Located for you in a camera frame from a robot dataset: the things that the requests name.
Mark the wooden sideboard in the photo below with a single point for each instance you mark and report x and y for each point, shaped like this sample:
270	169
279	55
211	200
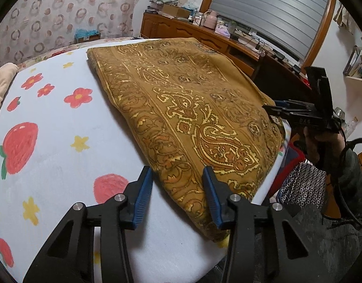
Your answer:
198	35

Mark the person's dark grey clothing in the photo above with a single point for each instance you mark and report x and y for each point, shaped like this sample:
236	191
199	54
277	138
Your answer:
331	247

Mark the navy blue blanket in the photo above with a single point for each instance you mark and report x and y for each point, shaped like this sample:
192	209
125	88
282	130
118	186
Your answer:
294	156

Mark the stack of papers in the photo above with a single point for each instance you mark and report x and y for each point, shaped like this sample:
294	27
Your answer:
159	1

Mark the cardboard box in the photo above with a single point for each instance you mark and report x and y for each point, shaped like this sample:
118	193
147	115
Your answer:
175	10

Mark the white fruit print blanket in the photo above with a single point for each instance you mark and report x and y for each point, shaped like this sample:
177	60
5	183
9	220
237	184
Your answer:
66	153

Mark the person's right hand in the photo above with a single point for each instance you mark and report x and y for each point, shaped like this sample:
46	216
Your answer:
322	144

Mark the pink thermos jug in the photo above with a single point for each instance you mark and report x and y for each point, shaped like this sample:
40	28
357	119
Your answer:
210	19

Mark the hanging beige cloth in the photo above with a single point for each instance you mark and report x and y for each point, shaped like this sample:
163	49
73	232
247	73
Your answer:
346	17

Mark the beige pillow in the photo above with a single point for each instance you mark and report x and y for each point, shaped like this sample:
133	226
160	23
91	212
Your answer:
2	88

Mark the purple tissue box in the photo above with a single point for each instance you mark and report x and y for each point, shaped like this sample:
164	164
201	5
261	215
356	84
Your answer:
222	29

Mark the brown paisley print garment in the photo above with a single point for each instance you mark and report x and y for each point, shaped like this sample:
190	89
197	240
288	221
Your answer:
184	109

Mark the box with blue contents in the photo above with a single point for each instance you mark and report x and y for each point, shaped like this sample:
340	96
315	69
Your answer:
85	35

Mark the dotted black white cloth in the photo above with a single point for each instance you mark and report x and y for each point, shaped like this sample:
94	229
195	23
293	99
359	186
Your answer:
304	182

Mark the grey window blind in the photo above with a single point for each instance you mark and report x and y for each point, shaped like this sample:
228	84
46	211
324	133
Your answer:
272	8

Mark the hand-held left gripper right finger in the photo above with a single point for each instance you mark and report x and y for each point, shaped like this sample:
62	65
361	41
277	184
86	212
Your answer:
211	194

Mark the wall shelf with books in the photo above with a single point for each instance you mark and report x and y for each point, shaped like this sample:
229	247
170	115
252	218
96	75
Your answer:
357	63

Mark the circle pattern curtain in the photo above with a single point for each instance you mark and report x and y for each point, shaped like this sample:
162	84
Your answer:
60	8

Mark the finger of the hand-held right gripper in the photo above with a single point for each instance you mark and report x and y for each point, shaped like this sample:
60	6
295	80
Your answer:
290	104
275	110

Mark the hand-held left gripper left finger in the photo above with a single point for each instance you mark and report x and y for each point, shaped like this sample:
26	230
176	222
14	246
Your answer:
142	191

